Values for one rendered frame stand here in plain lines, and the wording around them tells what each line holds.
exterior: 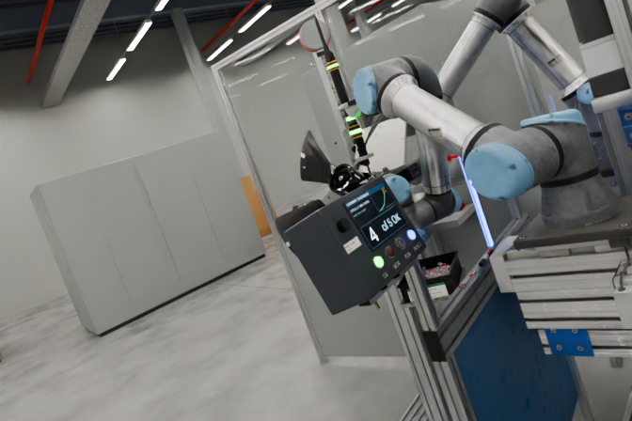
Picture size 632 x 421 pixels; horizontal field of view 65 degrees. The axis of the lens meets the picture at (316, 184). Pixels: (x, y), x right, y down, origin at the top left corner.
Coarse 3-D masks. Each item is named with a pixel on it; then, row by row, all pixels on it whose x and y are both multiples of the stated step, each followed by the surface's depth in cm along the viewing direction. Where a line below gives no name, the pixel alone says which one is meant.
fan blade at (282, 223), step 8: (320, 200) 189; (304, 208) 191; (312, 208) 190; (320, 208) 189; (280, 216) 196; (288, 216) 194; (296, 216) 193; (304, 216) 191; (280, 224) 196; (288, 224) 194; (280, 232) 196; (296, 256) 193
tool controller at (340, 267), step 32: (352, 192) 101; (384, 192) 108; (320, 224) 91; (352, 224) 96; (384, 224) 102; (320, 256) 93; (352, 256) 91; (384, 256) 97; (416, 256) 105; (320, 288) 96; (352, 288) 91; (384, 288) 102
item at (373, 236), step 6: (372, 222) 100; (360, 228) 96; (366, 228) 98; (372, 228) 99; (366, 234) 97; (372, 234) 98; (378, 234) 99; (372, 240) 97; (378, 240) 98; (384, 240) 100; (372, 246) 96
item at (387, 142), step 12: (396, 120) 215; (384, 132) 217; (396, 132) 212; (372, 144) 219; (384, 144) 214; (396, 144) 209; (372, 156) 216; (384, 156) 211; (396, 156) 207; (360, 168) 218; (372, 168) 213
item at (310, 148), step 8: (312, 136) 204; (304, 144) 210; (312, 144) 203; (304, 152) 210; (312, 152) 204; (320, 152) 198; (304, 160) 211; (312, 160) 204; (320, 160) 199; (312, 168) 206; (320, 168) 201; (328, 168) 194; (304, 176) 213; (312, 176) 208; (320, 176) 203; (328, 176) 198
